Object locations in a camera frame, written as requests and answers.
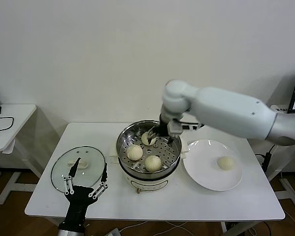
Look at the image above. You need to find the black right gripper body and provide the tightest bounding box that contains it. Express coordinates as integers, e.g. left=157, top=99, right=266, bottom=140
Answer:
left=155, top=113, right=172, bottom=137

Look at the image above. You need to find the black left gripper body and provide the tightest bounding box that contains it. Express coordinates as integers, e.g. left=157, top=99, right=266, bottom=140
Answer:
left=63, top=185, right=99, bottom=224

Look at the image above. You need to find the white steamed baozi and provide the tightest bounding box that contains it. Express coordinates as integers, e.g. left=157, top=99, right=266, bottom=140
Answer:
left=144, top=155, right=162, bottom=173
left=216, top=156, right=235, bottom=171
left=141, top=132, right=156, bottom=146
left=126, top=144, right=144, bottom=160

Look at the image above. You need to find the stainless steel steamer pot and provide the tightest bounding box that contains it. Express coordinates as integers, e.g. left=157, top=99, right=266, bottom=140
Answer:
left=108, top=139, right=189, bottom=195

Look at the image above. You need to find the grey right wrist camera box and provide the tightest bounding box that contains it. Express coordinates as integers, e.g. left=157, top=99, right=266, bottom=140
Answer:
left=167, top=119, right=184, bottom=138

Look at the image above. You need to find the black adapter cable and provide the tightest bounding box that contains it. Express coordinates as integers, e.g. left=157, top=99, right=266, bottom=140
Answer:
left=0, top=116, right=14, bottom=133

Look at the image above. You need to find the perforated steel steamer basket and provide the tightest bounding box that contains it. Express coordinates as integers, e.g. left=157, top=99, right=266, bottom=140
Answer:
left=116, top=119, right=182, bottom=175

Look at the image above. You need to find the small white side table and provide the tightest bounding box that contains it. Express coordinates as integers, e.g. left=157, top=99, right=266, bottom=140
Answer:
left=0, top=104, right=42, bottom=206

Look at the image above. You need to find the round white plate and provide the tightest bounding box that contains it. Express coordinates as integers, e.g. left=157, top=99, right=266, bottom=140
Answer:
left=182, top=139, right=243, bottom=192

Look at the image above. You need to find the glass lid with white handle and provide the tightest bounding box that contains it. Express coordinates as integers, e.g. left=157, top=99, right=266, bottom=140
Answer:
left=50, top=146, right=106, bottom=194

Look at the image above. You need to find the white standing desk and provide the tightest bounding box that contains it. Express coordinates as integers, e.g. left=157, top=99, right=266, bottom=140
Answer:
left=260, top=105, right=295, bottom=213

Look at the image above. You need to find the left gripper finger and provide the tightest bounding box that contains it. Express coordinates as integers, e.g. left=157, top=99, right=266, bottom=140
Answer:
left=88, top=162, right=109, bottom=199
left=63, top=157, right=81, bottom=195

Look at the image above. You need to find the thin white floor cable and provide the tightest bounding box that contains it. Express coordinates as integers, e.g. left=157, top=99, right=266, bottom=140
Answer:
left=118, top=220, right=224, bottom=233

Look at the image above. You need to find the white floor power strip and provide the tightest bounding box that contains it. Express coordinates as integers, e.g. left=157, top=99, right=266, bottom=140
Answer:
left=102, top=228, right=121, bottom=236

